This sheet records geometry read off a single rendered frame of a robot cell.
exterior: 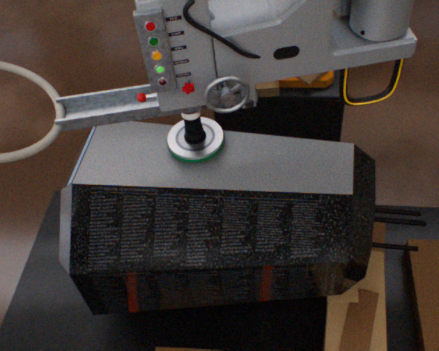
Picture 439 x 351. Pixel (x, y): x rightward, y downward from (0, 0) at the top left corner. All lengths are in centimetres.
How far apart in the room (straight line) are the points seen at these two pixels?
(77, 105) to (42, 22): 270
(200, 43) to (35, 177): 197
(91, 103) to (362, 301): 136
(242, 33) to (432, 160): 186
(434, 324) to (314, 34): 140
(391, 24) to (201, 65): 60
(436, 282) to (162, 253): 128
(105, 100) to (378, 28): 94
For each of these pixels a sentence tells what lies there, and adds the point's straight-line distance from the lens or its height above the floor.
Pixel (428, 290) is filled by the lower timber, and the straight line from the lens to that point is 266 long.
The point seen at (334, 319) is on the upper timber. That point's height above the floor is 24.
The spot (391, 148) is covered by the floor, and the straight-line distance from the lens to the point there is 330.
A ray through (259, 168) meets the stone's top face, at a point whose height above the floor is 86.
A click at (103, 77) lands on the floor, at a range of 393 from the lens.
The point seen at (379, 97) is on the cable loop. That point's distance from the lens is 215.
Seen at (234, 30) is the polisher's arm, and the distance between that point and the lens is 168.
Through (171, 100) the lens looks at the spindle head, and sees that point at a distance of 179.
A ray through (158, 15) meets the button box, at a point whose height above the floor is 154.
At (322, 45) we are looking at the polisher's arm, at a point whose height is 132.
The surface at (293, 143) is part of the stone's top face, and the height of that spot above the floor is 86.
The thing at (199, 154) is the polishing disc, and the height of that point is 92.
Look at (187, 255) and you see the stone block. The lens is 203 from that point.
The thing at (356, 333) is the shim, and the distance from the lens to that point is 236.
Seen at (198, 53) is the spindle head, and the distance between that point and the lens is 168.
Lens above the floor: 239
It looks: 50 degrees down
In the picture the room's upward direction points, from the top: 8 degrees counter-clockwise
